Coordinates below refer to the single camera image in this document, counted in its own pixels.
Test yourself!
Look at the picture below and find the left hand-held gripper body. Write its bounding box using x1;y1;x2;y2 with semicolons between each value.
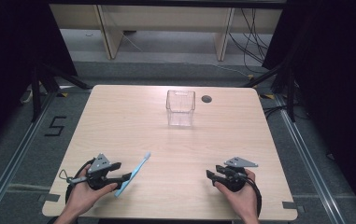
86;152;118;191

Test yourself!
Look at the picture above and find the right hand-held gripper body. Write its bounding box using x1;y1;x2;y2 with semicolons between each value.
223;156;259;193

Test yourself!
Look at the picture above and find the light blue toothbrush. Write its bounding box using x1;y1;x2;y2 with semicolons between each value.
113;151;152;198

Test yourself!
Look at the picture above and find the person's right hand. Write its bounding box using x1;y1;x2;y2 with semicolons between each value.
213;169;260;217

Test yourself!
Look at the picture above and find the person's left hand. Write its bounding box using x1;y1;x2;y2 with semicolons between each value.
65;164;119;217

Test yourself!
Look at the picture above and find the grey tape strip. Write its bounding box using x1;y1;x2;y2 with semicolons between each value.
37;192;61;203
281;201;306;215

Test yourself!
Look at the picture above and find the clear plastic container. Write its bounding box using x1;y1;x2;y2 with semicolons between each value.
165;89;196;128

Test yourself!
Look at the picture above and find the black metal stand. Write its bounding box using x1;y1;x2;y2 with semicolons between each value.
240;61;299;123
30;61;93;123

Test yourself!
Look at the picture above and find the black curtain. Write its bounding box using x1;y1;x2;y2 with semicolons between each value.
0;0;78;157
261;0;356;216

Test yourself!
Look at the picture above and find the beige wooden desk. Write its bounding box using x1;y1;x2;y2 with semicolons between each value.
49;3;284;63

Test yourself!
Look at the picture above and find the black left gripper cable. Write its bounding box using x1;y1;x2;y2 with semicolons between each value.
64;158;96;203

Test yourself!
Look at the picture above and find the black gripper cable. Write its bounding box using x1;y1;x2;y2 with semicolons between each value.
64;158;96;203
243;175;263;217

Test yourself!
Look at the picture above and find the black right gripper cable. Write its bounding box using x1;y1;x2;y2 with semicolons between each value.
243;175;263;217

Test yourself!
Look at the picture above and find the grey wire loop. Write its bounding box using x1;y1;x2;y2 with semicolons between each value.
58;168;88;185

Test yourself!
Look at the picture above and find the grey metal floor rail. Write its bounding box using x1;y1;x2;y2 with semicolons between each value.
0;91;59;224
273;92;346;224

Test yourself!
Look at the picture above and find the bundle of black cables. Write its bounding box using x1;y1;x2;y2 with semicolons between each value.
227;7;274;75

